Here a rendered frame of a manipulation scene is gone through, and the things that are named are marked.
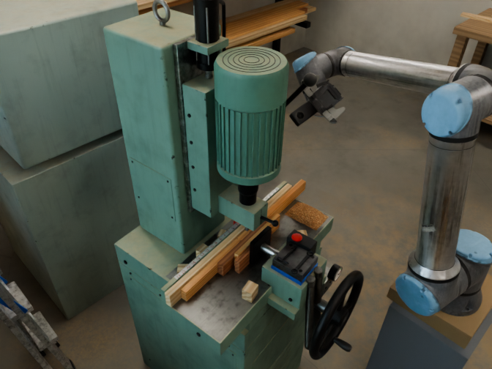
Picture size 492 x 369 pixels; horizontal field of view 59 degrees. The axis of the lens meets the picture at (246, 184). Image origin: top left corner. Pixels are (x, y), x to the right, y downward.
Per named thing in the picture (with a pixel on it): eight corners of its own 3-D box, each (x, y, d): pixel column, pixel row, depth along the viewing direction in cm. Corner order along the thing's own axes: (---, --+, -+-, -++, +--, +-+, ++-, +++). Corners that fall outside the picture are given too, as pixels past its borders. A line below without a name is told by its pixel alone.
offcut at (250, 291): (251, 303, 121) (251, 293, 118) (241, 298, 122) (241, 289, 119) (258, 293, 123) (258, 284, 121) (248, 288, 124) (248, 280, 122)
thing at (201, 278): (187, 302, 120) (185, 293, 118) (181, 298, 121) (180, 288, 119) (304, 189, 159) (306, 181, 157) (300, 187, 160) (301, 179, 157)
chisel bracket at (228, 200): (253, 236, 129) (254, 214, 123) (217, 215, 135) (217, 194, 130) (268, 222, 133) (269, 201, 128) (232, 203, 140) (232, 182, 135)
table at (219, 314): (248, 378, 110) (249, 367, 106) (163, 314, 124) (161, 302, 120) (356, 241, 148) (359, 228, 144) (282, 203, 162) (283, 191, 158)
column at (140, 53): (183, 256, 146) (159, 48, 101) (138, 227, 157) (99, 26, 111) (225, 220, 160) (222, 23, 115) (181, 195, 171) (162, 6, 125)
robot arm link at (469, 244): (492, 280, 150) (509, 244, 139) (460, 304, 143) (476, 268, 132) (453, 253, 160) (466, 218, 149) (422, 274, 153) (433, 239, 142)
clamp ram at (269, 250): (269, 274, 128) (270, 254, 122) (249, 263, 131) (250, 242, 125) (285, 256, 133) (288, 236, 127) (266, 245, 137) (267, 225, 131)
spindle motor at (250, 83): (255, 196, 111) (259, 83, 91) (203, 170, 119) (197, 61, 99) (293, 164, 121) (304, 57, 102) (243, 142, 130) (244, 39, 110)
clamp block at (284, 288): (298, 310, 122) (301, 291, 117) (259, 286, 129) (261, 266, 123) (324, 277, 131) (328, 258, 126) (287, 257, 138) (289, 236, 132)
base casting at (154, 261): (243, 353, 129) (244, 337, 123) (116, 261, 156) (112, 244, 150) (319, 263, 157) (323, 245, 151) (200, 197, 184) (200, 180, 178)
